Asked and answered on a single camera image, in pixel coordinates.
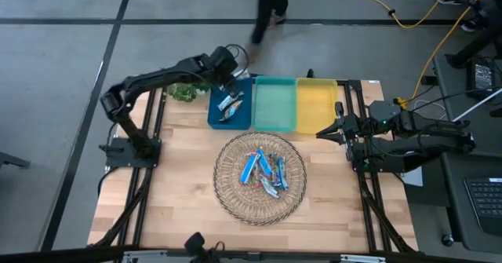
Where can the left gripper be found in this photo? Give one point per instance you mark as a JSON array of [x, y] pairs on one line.
[[224, 61]]

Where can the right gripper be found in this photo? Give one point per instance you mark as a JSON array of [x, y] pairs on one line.
[[353, 129]]

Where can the white green granola bar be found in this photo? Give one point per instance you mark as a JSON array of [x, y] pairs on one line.
[[229, 101], [270, 186]]

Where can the orange print granola bar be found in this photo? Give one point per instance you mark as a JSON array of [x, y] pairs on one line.
[[232, 110]]

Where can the blue green granola bar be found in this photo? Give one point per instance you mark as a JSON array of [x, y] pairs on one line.
[[282, 172], [274, 165]]

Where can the red green granola bar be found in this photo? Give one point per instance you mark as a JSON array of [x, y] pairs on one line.
[[256, 180]]

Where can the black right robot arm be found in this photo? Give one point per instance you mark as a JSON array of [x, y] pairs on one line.
[[412, 145]]

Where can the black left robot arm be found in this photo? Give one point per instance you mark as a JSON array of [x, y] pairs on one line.
[[157, 76]]

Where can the dark blue plastic bin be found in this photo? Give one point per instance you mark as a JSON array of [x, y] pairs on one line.
[[239, 117]]

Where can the yellow plastic bin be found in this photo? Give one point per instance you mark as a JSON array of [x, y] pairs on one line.
[[317, 106]]

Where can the green potted plant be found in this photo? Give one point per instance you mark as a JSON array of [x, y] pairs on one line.
[[186, 92]]

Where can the teal plastic bin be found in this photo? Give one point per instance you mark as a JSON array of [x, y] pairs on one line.
[[274, 106]]

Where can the black clamp knob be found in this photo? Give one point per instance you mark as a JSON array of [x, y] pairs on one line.
[[311, 74]]

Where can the round woven straw placemat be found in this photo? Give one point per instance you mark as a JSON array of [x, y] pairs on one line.
[[235, 200]]

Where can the dark grey desk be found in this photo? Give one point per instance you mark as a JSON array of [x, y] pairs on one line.
[[463, 169]]

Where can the black power adapter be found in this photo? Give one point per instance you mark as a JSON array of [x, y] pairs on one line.
[[482, 76]]

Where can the black keyboard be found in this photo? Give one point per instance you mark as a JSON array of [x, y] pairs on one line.
[[486, 204]]

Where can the black office chair base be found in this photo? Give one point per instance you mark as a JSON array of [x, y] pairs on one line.
[[478, 43]]

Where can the black aluminium table frame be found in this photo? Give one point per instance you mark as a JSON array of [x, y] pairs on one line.
[[366, 200]]

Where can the white frame bracket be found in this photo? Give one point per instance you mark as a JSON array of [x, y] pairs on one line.
[[362, 258]]

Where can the black table-level camera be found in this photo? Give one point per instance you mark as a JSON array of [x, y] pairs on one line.
[[198, 247]]

